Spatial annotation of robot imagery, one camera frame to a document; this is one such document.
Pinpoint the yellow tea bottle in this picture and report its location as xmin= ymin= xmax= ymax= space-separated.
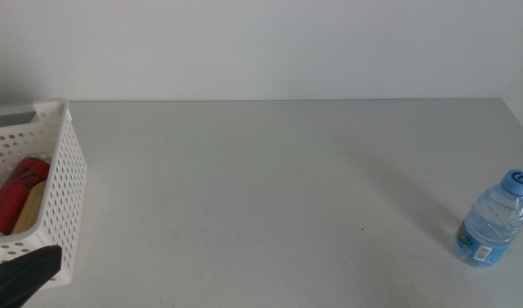
xmin=10 ymin=180 xmax=48 ymax=236

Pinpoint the red drink can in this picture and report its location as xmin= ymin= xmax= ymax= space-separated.
xmin=0 ymin=157 xmax=52 ymax=239

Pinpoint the clear water bottle blue cap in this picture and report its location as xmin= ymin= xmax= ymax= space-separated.
xmin=455 ymin=169 xmax=523 ymax=270

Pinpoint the white perforated plastic basket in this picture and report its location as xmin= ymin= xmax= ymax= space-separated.
xmin=0 ymin=98 xmax=88 ymax=297

